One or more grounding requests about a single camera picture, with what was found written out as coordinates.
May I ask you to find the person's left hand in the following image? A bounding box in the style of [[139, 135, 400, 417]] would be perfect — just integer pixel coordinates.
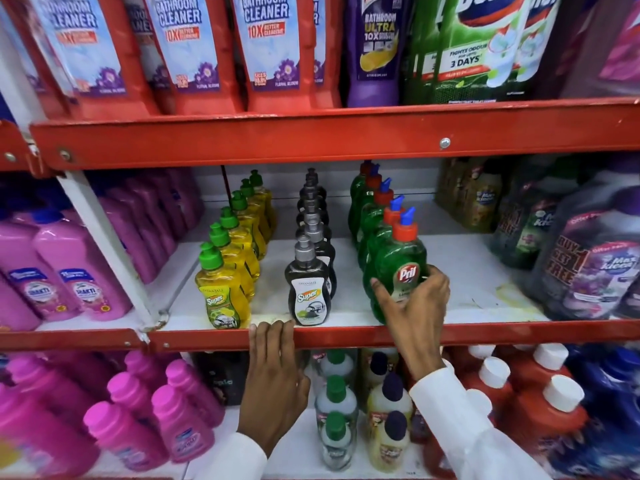
[[237, 320, 312, 458]]

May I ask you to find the person's right hand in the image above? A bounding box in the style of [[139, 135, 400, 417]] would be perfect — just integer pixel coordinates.
[[370, 265, 451, 383]]

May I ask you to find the green dish soap bottle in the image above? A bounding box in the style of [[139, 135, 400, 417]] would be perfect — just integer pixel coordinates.
[[372, 207, 429, 325], [357, 178, 396, 270], [362, 195, 407, 301], [350, 164, 383, 245], [348, 160, 373, 235]]

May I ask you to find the person's right forearm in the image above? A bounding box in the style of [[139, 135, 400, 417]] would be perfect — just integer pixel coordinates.
[[409, 366, 551, 480]]

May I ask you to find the black bottle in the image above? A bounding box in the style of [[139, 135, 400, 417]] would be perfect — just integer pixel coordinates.
[[194, 351, 251, 407]]

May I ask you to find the row of black dish soap bottles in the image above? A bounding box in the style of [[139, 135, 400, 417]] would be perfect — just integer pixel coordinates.
[[284, 168, 338, 327]]

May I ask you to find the green-capped clear bottle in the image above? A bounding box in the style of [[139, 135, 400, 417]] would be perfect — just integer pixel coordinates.
[[315, 350, 357, 395], [320, 412, 357, 471], [315, 376, 360, 430]]

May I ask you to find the navy-capped yellow bottle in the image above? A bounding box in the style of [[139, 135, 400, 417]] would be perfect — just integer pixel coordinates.
[[367, 372, 415, 425], [369, 411, 412, 474], [359, 349, 401, 410]]

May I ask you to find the row of yellow dish soap bottles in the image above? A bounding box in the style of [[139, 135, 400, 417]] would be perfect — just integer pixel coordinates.
[[194, 169, 277, 330]]

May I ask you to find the white shelf board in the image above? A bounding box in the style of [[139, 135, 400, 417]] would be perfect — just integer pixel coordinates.
[[150, 200, 551, 331]]

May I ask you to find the group of olive brown bottles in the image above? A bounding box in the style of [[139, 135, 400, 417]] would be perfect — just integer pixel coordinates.
[[435, 157, 505, 233]]

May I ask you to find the dark green floor cleaner bottle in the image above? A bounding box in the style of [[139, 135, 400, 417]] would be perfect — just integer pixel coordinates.
[[489, 157, 581, 270]]

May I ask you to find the group of pink-capped pink bottles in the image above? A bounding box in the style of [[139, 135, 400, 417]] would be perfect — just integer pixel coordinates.
[[0, 351, 226, 478]]

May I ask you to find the group of white-capped red bottles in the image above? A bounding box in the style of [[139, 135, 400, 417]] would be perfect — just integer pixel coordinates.
[[410, 344, 591, 479]]

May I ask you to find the red metal shelf rack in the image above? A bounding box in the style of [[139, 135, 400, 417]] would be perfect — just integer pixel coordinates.
[[0, 97, 640, 353]]

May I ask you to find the large purple floor cleaner bottle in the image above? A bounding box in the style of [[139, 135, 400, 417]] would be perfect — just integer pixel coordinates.
[[525, 160, 640, 321]]

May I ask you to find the group of blue-capped pink bottles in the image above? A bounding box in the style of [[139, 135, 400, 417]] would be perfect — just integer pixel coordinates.
[[0, 168, 206, 333]]

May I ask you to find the group of blue cleaner bottles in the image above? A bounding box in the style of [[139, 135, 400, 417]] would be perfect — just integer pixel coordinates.
[[540, 345, 640, 480]]

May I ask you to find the purple bathroom cleaner bottle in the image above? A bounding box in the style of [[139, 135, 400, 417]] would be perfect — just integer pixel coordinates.
[[345, 0, 413, 108]]

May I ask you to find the green toilet cleaner pack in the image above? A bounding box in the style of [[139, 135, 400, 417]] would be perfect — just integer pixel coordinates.
[[402, 0, 563, 105]]

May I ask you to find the row of red cleaner bottles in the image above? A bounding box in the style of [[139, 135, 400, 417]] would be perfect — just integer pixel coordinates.
[[0, 0, 343, 120]]

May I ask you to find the pink cleaner pack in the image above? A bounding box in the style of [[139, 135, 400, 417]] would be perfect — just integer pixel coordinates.
[[537, 0, 640, 99]]

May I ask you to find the white rack upright post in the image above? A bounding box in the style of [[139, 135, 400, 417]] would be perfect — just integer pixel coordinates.
[[0, 25, 168, 331]]

